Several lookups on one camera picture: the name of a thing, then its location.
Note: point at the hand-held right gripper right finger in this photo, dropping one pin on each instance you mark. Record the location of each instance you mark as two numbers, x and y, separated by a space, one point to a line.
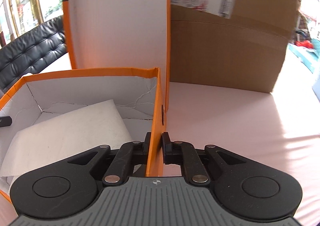
166 148

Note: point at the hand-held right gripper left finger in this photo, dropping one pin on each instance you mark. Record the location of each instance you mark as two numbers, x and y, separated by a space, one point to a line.
147 147

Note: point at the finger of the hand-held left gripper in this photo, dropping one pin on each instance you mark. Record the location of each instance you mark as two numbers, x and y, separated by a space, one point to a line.
5 121

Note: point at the orange storage box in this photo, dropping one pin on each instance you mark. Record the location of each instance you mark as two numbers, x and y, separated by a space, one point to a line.
155 106

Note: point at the white paper sheet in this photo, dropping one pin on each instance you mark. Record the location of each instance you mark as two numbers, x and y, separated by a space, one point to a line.
70 131

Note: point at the black leather sofa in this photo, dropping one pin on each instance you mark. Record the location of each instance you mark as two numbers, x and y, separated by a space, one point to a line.
27 51

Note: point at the brown cardboard box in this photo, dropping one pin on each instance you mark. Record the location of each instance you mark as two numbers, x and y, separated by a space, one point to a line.
225 53

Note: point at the orange box lid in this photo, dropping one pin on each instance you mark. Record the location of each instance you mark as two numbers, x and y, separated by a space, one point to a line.
120 16

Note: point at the white teal carton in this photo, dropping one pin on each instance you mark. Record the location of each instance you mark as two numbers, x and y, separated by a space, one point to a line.
301 54

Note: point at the red bag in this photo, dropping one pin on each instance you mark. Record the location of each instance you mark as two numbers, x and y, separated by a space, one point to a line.
303 44

